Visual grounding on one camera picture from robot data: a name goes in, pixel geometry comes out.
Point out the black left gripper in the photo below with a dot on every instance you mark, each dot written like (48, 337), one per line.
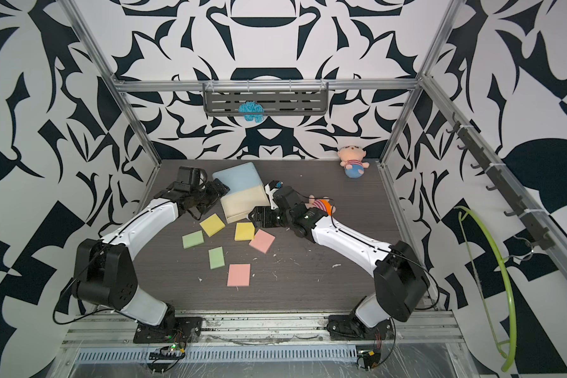
(216, 194)

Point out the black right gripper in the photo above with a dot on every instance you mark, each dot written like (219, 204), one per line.
(266, 220)

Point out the yellow sticky note pad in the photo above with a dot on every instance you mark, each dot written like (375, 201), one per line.
(245, 231)
(212, 225)

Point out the green sticky note pad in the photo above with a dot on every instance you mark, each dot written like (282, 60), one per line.
(216, 258)
(193, 239)

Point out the pale blue drawer box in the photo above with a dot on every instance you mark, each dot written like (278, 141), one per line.
(246, 191)

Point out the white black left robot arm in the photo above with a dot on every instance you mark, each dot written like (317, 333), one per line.
(105, 274)

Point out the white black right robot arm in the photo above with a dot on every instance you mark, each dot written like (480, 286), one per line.
(400, 281)

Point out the pink sticky note pad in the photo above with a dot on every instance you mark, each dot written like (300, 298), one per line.
(239, 275)
(262, 241)

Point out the plush pig doll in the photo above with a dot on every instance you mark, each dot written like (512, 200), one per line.
(325, 204)

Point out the plush boy doll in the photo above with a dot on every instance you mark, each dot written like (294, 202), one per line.
(352, 161)

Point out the teal crumpled object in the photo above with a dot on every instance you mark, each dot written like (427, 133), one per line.
(252, 112)

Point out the small circuit board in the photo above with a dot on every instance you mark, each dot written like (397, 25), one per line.
(173, 352)

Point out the small black connector box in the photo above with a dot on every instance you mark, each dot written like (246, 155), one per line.
(368, 360)

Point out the grey wall shelf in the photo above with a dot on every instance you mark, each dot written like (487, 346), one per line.
(287, 98)

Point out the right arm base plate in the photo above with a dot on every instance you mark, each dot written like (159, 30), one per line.
(348, 327)

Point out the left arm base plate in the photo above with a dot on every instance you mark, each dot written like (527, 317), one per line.
(171, 330)

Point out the white slotted cable duct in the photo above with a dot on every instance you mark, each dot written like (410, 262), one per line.
(222, 354)

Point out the black hook rail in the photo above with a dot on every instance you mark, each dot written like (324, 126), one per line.
(504, 182)

